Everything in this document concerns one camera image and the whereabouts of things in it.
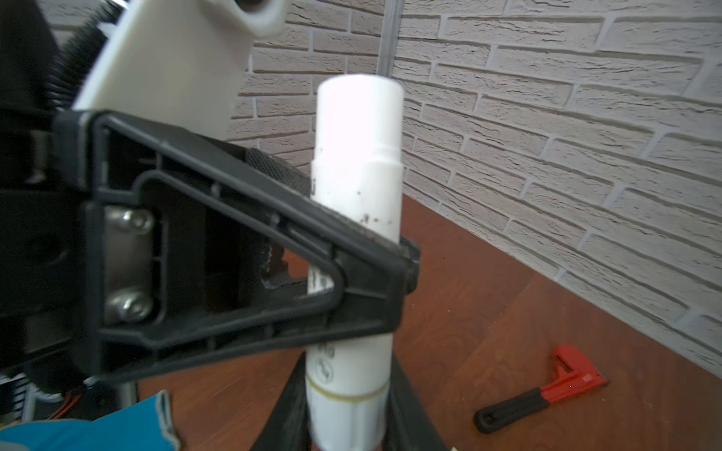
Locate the blue grey work glove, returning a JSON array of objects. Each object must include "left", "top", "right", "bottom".
[{"left": 1, "top": 390, "right": 182, "bottom": 450}]

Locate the red black pipe wrench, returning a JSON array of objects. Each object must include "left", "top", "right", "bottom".
[{"left": 474, "top": 345, "right": 609, "bottom": 434}]

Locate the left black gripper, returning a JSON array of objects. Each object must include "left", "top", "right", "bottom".
[{"left": 1, "top": 1, "right": 113, "bottom": 389}]

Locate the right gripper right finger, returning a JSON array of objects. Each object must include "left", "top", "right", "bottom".
[{"left": 383, "top": 354, "right": 449, "bottom": 451}]

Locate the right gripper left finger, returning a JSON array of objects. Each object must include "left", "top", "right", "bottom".
[{"left": 250, "top": 353, "right": 312, "bottom": 451}]

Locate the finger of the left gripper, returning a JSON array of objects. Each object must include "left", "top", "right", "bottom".
[
  {"left": 214, "top": 140, "right": 309, "bottom": 293},
  {"left": 52, "top": 111, "right": 420, "bottom": 383}
]

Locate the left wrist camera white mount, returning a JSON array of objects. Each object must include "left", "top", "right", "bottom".
[{"left": 73, "top": 0, "right": 290, "bottom": 139}]

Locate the white glue stick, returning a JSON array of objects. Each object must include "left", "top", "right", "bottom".
[{"left": 303, "top": 73, "right": 406, "bottom": 451}]

